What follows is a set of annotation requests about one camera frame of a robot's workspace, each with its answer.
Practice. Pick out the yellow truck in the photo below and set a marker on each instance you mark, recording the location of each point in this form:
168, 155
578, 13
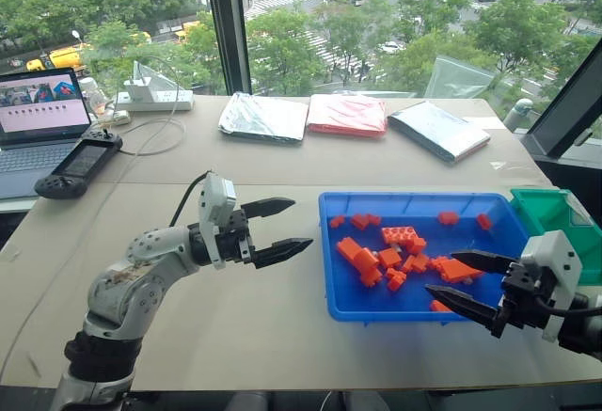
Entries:
63, 57

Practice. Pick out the wide orange building block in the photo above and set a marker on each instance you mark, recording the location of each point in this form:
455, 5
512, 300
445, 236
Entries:
454, 271

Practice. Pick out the dark window frame post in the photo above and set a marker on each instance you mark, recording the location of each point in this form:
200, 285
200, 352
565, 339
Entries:
228, 25

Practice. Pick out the dark slanted window frame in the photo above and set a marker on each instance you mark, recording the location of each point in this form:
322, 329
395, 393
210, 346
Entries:
564, 105

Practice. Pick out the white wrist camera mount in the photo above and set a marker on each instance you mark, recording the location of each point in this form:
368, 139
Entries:
555, 256
214, 197

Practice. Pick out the clear plastic bottle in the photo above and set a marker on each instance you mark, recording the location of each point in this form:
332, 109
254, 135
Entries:
91, 96

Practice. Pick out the open laptop computer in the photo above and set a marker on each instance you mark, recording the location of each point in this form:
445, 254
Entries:
37, 115

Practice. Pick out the red studded plastic toy brick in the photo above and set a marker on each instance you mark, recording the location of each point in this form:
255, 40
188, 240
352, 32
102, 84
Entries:
399, 233

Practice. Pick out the small white plug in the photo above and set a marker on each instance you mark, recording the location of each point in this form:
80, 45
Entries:
123, 118

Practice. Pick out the large orange building block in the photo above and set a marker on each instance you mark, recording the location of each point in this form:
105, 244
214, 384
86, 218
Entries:
368, 267
348, 247

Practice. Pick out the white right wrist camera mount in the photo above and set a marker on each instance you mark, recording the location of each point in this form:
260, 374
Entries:
555, 256

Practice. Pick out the red folded plastic bag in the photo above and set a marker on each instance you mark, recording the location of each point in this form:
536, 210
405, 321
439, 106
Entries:
345, 115

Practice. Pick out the white power adapter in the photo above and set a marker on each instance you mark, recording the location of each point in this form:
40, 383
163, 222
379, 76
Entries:
137, 88

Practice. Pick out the grey white cylinder fixture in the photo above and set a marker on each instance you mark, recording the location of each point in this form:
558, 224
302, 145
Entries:
517, 112

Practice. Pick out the silver blue folded bag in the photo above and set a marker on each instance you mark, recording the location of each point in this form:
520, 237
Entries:
437, 131

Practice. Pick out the black handheld controller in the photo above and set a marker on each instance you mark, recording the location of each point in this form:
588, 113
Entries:
80, 162

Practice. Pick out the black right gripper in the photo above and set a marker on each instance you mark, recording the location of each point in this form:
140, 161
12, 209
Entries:
524, 298

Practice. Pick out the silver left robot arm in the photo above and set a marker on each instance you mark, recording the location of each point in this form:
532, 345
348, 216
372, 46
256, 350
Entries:
136, 284

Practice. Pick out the white power strip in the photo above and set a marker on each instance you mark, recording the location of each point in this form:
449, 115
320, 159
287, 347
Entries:
155, 101

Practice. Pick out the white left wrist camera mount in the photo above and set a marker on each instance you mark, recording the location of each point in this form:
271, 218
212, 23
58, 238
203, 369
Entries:
214, 197

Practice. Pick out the silver folded foil bag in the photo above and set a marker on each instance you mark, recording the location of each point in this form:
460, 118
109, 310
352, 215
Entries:
263, 118

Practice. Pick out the clear triangular plastic stand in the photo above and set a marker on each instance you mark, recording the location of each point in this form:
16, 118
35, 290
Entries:
157, 79

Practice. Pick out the blue plastic tray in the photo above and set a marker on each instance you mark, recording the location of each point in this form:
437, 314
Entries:
357, 307

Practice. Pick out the green plastic bin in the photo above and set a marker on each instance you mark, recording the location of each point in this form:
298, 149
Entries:
541, 211

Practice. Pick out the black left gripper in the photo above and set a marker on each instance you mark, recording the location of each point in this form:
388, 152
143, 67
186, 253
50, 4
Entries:
232, 241

